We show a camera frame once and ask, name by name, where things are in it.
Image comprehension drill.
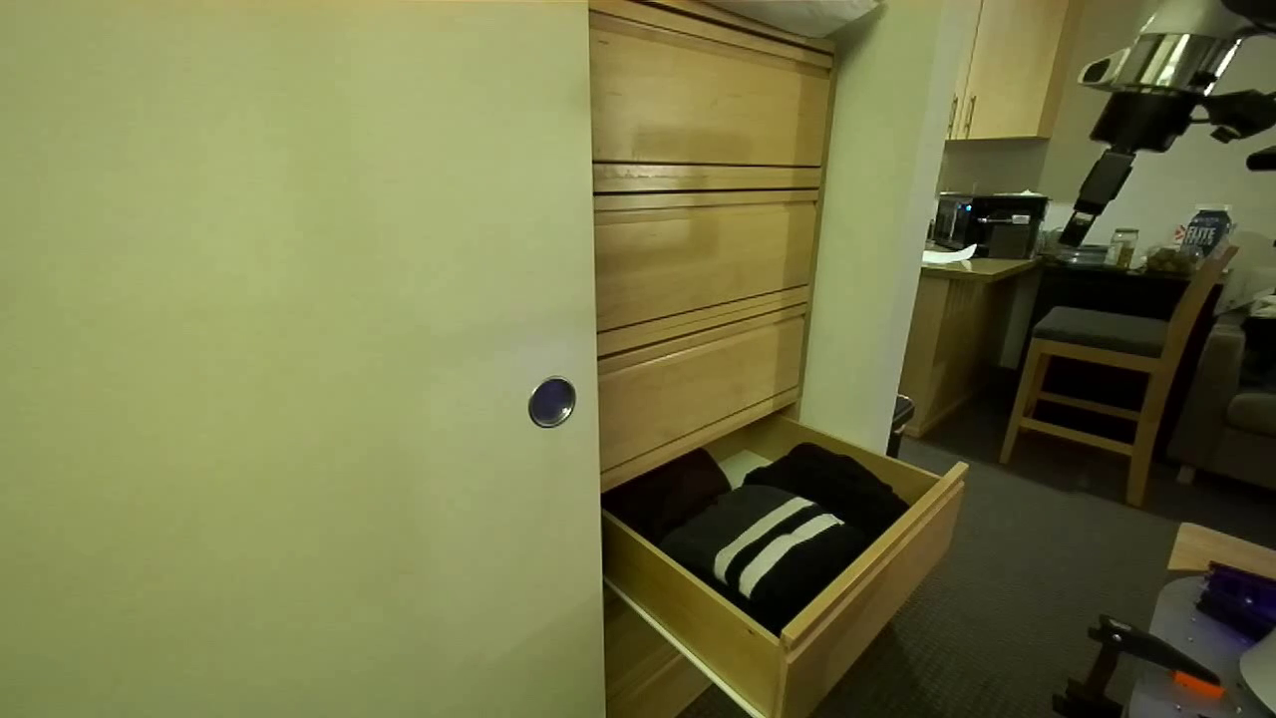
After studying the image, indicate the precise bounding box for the black coffee machine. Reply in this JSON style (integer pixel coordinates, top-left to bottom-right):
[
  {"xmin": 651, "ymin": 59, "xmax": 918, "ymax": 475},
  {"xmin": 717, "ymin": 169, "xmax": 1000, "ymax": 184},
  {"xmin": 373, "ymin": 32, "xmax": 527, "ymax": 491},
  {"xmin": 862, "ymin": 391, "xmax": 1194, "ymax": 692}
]
[{"xmin": 928, "ymin": 192, "xmax": 1049, "ymax": 260}]

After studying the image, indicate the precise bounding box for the purple object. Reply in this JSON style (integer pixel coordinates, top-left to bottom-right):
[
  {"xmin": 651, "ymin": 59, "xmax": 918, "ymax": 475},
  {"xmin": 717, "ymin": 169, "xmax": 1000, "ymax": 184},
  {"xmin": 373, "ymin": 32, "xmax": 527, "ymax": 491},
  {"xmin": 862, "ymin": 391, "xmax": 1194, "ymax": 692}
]
[{"xmin": 1198, "ymin": 563, "xmax": 1276, "ymax": 640}]

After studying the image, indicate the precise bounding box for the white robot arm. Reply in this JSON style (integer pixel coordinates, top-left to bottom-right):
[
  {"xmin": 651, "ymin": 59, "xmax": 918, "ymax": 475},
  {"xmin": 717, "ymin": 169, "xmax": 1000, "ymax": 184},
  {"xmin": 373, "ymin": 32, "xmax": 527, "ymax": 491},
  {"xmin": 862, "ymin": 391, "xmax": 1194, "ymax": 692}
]
[{"xmin": 1060, "ymin": 0, "xmax": 1276, "ymax": 246}]

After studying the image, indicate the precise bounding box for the grey sofa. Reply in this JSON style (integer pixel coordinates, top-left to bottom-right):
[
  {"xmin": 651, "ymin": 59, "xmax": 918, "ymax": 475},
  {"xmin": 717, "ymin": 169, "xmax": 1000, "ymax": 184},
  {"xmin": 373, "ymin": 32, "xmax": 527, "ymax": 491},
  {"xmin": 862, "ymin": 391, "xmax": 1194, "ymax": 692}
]
[{"xmin": 1169, "ymin": 310, "xmax": 1276, "ymax": 491}]

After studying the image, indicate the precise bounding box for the round dark door pull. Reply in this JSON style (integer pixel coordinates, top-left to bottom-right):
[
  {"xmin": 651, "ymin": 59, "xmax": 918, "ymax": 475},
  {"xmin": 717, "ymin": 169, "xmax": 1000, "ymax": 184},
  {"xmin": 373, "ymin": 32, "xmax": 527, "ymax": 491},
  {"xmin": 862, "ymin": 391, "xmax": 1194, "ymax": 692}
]
[{"xmin": 527, "ymin": 374, "xmax": 579, "ymax": 431}]

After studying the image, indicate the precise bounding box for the light wood drawer cabinet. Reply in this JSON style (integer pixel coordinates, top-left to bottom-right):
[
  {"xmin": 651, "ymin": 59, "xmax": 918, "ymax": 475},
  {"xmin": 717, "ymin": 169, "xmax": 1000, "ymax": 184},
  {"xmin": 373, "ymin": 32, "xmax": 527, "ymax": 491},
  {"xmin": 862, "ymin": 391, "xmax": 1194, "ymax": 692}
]
[{"xmin": 584, "ymin": 0, "xmax": 841, "ymax": 718}]

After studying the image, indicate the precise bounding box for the wooden chair grey seat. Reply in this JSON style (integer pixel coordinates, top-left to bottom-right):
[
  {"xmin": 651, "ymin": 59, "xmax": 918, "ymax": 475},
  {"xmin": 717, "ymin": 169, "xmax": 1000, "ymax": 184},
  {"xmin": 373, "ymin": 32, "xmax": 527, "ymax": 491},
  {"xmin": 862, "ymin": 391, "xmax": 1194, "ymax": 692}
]
[{"xmin": 998, "ymin": 242, "xmax": 1237, "ymax": 507}]

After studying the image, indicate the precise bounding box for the black white-striped folded garment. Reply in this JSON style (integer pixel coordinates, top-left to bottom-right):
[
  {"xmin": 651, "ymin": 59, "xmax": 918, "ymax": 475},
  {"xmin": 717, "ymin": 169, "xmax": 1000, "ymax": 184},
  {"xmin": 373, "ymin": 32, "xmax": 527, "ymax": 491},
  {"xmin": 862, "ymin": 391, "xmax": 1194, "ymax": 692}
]
[{"xmin": 660, "ymin": 443, "xmax": 910, "ymax": 632}]

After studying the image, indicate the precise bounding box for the wooden kitchen counter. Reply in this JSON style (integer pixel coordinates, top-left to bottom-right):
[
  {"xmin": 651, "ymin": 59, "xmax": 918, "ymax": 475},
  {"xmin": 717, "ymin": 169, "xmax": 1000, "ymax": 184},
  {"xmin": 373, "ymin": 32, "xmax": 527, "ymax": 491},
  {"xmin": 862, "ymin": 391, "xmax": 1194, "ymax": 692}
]
[{"xmin": 902, "ymin": 260, "xmax": 1033, "ymax": 439}]

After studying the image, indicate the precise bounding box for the upper wooden kitchen cabinet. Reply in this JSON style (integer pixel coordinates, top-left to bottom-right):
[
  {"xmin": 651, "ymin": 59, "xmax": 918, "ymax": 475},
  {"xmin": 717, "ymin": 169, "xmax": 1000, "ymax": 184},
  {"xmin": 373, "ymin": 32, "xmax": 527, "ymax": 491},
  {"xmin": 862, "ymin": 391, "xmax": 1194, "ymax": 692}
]
[{"xmin": 947, "ymin": 0, "xmax": 1067, "ymax": 145}]

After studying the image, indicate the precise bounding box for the black clamp tool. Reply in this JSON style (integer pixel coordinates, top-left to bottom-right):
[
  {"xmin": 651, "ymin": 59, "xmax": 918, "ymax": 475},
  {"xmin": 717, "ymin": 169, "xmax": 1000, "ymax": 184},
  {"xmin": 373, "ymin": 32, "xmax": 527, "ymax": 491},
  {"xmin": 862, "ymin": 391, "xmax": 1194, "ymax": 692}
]
[{"xmin": 1053, "ymin": 612, "xmax": 1228, "ymax": 718}]

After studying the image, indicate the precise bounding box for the sliding closet door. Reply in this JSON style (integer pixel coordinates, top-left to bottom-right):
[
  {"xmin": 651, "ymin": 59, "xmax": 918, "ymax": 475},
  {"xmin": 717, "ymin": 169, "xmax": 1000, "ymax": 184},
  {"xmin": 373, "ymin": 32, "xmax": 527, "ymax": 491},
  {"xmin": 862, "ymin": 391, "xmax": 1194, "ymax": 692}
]
[{"xmin": 0, "ymin": 0, "xmax": 604, "ymax": 718}]

